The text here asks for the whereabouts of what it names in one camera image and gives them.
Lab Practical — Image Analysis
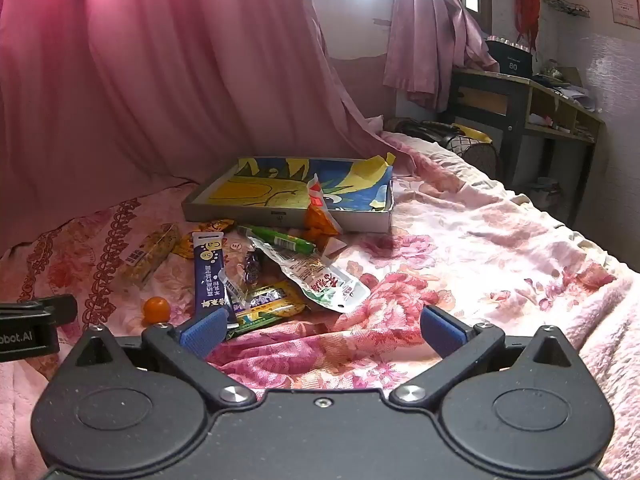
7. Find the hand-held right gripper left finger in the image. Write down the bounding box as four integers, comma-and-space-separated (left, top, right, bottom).
57, 307, 258, 407

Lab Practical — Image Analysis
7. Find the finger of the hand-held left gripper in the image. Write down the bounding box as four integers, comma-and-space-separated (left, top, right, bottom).
0, 294, 79, 321

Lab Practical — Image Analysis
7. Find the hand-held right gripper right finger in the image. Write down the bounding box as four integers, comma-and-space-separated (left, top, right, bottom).
387, 305, 586, 408

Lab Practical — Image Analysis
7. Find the small orange fruit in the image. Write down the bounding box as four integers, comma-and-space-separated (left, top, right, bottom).
142, 296, 171, 325

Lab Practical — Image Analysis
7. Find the blue stick packet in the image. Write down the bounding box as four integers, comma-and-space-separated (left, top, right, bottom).
192, 232, 239, 327

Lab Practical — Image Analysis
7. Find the green yellow snack packet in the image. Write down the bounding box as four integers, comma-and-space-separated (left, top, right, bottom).
225, 282, 307, 342

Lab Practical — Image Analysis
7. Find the purple candy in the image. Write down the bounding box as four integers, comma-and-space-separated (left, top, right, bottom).
242, 250, 264, 287

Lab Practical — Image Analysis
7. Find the yellow snack bar packet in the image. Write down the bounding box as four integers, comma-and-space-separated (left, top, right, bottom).
117, 224, 182, 289

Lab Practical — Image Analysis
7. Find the orange brown snack packet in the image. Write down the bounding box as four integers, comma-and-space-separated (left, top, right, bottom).
175, 218, 237, 259

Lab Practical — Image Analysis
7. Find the green snack stick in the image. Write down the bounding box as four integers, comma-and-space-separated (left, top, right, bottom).
237, 225, 318, 255

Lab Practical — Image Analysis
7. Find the clear red print snack packet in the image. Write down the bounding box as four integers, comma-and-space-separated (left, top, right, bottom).
248, 237, 372, 314

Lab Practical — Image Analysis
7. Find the shallow cardboard box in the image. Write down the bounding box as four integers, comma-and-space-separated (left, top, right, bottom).
181, 156, 396, 234

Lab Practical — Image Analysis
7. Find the pink floral bedsheet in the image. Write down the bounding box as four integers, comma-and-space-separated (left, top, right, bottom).
0, 130, 640, 480

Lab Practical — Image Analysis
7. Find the pink fleece blanket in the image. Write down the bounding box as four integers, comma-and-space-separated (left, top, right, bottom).
500, 187, 640, 480

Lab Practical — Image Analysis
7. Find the dark mesh basket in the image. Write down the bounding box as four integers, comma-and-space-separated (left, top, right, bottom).
445, 131, 504, 181

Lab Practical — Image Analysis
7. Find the yellow paper bag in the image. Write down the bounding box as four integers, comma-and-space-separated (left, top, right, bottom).
452, 125, 494, 144

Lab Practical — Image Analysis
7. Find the black bag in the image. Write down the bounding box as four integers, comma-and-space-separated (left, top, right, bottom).
396, 118, 466, 149

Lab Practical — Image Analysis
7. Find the dark wooden desk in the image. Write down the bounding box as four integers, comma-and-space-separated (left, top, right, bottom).
445, 67, 606, 183

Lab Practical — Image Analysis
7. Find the pink curtain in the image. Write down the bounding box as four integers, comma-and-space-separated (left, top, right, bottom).
0, 0, 416, 248

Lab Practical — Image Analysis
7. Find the stack of papers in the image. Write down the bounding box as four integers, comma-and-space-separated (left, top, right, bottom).
532, 72, 597, 112

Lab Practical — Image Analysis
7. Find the black box with white number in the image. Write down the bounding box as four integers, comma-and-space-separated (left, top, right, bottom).
485, 35, 535, 80

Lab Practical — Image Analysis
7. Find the pink hanging garment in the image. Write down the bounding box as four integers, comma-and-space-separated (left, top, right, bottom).
382, 0, 501, 113

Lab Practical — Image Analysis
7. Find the red hanging decoration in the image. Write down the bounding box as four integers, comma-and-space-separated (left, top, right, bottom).
512, 0, 544, 53

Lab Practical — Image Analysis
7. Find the wire wall shelf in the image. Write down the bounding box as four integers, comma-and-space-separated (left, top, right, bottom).
542, 0, 591, 19

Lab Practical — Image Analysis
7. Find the wall poster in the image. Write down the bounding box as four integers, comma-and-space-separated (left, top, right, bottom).
608, 0, 640, 29

